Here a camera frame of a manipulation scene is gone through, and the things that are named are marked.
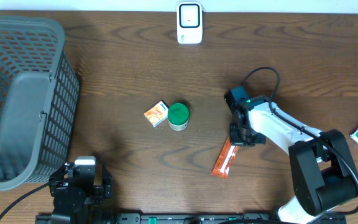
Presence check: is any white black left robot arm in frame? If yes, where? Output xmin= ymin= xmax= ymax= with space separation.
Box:
xmin=49 ymin=163 xmax=115 ymax=223

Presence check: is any orange chocolate bar wrapper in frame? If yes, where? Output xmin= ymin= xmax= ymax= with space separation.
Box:
xmin=211 ymin=138 xmax=239 ymax=179

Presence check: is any green lid jar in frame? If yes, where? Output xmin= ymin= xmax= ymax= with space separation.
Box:
xmin=168 ymin=103 xmax=190 ymax=131

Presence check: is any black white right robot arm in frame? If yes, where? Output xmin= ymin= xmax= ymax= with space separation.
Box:
xmin=224 ymin=93 xmax=358 ymax=223

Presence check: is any white barcode scanner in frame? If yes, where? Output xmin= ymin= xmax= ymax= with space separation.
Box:
xmin=177 ymin=1 xmax=203 ymax=44

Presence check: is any grey plastic mesh basket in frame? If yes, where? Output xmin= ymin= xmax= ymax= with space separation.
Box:
xmin=0 ymin=16 xmax=80 ymax=191

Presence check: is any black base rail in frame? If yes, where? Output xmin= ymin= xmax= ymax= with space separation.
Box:
xmin=35 ymin=212 xmax=347 ymax=224

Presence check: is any small orange box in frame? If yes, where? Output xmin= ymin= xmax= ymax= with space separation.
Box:
xmin=144 ymin=100 xmax=169 ymax=128

